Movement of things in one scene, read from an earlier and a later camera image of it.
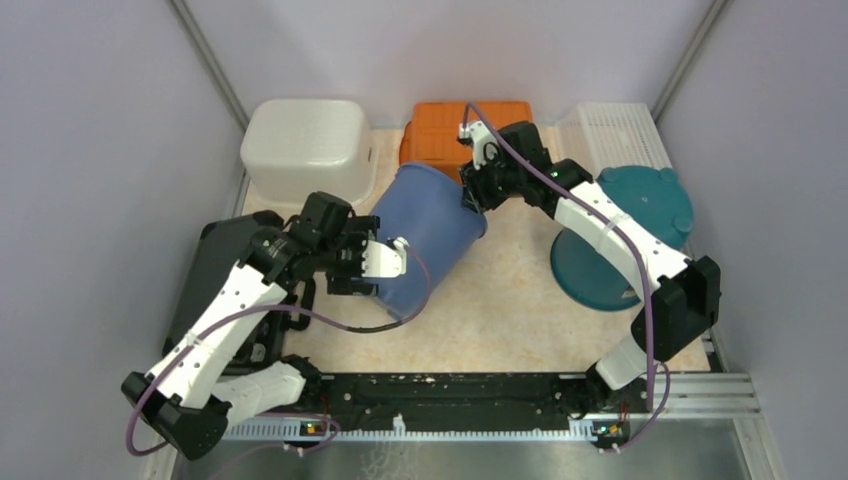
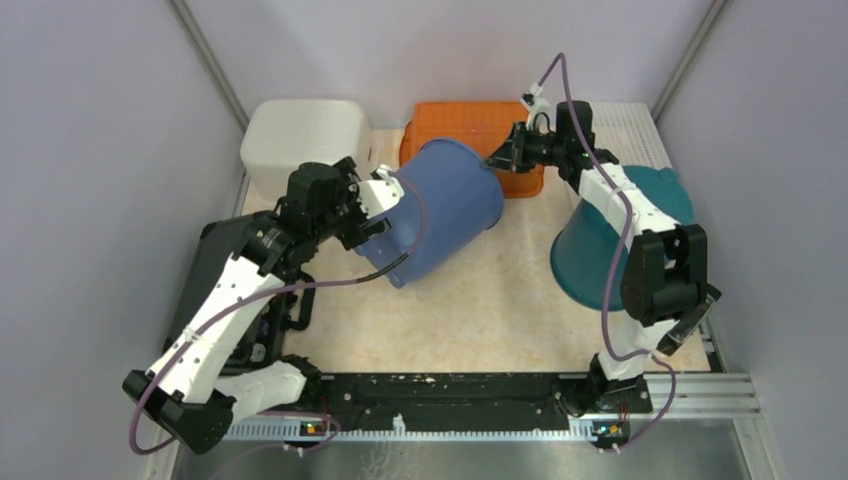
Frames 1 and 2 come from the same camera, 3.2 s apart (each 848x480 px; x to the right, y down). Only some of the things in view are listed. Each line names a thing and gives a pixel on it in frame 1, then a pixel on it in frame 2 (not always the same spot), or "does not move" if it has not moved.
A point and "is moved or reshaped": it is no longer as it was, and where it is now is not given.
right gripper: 473,193 → 512,156
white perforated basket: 599,135 does not move
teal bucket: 653,197 does not move
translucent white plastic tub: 295,147 does not move
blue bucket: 423,206 is moved or reshaped
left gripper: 356,230 → 359,231
